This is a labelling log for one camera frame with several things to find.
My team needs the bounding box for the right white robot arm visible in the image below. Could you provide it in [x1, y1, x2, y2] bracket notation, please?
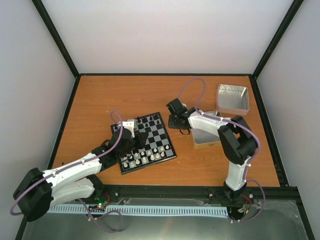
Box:
[168, 106, 261, 202]

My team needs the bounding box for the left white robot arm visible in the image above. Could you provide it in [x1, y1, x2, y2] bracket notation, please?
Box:
[13, 127, 148, 222]

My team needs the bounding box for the black chess piece set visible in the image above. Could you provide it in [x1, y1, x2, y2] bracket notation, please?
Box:
[123, 112, 162, 133]

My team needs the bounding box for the green lit circuit board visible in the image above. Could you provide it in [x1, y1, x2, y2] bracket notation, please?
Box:
[95, 193, 111, 209]

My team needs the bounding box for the black and silver chessboard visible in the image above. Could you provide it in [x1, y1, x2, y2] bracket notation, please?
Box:
[119, 115, 177, 175]

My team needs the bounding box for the gold metal tin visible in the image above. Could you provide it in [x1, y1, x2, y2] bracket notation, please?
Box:
[191, 110, 223, 150]

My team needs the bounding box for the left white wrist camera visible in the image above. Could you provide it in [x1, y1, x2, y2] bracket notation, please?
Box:
[122, 119, 138, 138]

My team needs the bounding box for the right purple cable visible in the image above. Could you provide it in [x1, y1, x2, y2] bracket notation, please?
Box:
[178, 78, 266, 223]

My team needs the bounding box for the black aluminium frame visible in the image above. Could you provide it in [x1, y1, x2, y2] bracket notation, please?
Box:
[32, 0, 315, 240]

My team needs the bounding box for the light blue cable duct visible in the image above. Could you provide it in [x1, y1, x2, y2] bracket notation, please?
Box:
[48, 204, 228, 218]

